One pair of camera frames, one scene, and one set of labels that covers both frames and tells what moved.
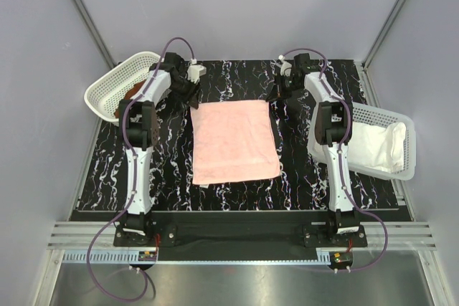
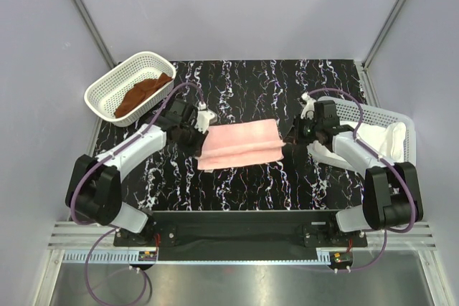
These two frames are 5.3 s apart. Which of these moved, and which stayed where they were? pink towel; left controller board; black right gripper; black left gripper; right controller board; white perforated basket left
Moved: black left gripper; black right gripper; pink towel
Stayed: left controller board; right controller board; white perforated basket left
